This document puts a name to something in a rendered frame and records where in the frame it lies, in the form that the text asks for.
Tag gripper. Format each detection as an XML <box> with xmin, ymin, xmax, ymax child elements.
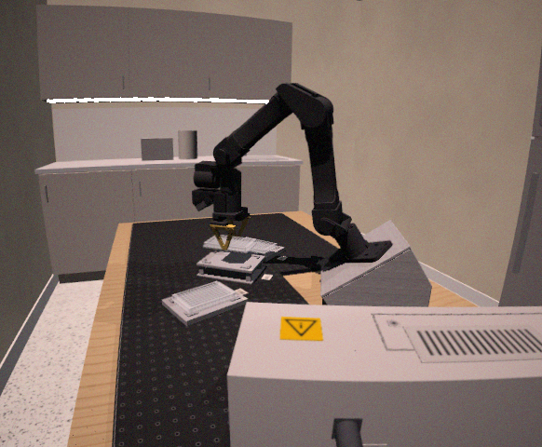
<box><xmin>210</xmin><ymin>190</ymin><xmax>250</xmax><ymax>251</ymax></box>

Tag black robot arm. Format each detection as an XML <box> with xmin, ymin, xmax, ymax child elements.
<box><xmin>192</xmin><ymin>83</ymin><xmax>393</xmax><ymax>263</ymax></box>

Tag light grey machine housing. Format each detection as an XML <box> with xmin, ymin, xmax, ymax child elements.
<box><xmin>227</xmin><ymin>302</ymin><xmax>542</xmax><ymax>447</ymax></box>

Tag white well plate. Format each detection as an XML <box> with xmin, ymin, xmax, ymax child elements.
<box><xmin>203</xmin><ymin>235</ymin><xmax>257</xmax><ymax>253</ymax></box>
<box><xmin>171</xmin><ymin>281</ymin><xmax>237</xmax><ymax>315</ymax></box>
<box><xmin>250</xmin><ymin>239</ymin><xmax>278</xmax><ymax>254</ymax></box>

